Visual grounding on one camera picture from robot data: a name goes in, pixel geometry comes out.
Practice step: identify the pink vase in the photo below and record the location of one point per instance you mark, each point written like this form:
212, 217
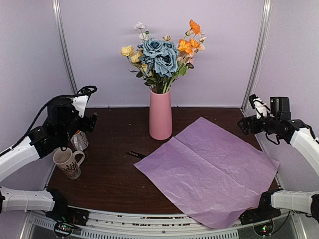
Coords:
160, 116

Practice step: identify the pink rose flower stem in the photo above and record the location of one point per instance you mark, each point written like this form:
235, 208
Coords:
166, 38

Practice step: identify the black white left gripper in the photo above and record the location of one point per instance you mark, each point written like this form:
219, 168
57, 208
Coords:
88, 123

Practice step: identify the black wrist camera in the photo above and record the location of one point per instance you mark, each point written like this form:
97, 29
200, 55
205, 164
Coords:
280, 108
60, 111

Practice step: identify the cream yellow flower stem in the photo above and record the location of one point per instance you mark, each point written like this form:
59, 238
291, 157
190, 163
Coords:
134, 57

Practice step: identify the aluminium right corner post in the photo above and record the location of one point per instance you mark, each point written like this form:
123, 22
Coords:
261, 46

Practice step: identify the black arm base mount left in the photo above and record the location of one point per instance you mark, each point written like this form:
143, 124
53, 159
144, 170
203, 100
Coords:
70, 215

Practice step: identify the orange flower stem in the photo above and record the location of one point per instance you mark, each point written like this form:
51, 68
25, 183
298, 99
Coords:
193, 31

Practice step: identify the yellow-inside paper cup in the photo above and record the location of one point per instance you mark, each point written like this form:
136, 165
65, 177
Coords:
79, 141

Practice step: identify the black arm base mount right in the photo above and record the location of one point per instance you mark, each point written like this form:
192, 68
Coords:
263, 212

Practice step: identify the aluminium left corner post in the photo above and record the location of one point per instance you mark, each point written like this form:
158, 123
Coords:
66, 58

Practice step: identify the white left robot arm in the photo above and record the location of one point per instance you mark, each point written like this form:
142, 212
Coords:
32, 147

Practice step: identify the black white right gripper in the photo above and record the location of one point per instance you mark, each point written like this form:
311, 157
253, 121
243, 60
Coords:
245, 121

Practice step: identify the black ribbon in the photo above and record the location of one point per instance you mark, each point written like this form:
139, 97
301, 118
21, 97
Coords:
135, 154

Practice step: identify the peach poppy flower stem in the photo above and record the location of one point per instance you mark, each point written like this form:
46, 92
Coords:
188, 47

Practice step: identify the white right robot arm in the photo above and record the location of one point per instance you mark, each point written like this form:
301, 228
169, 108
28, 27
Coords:
301, 138

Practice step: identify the aluminium front rail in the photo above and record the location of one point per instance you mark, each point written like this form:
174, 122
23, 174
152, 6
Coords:
111, 225

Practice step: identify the blue hydrangea flower stem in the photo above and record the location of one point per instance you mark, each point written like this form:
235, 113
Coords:
159, 64

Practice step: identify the aluminium corner post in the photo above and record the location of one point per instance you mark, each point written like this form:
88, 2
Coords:
261, 46
66, 58

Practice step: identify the purple tissue paper sheet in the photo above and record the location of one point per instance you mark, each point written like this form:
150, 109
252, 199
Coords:
210, 174

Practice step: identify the clear printed glass cup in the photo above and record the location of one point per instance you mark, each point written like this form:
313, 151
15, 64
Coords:
69, 162

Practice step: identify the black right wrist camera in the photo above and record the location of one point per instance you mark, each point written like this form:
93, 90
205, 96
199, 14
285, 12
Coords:
280, 108

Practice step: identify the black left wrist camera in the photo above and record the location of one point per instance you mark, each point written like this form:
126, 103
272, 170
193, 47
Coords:
60, 111

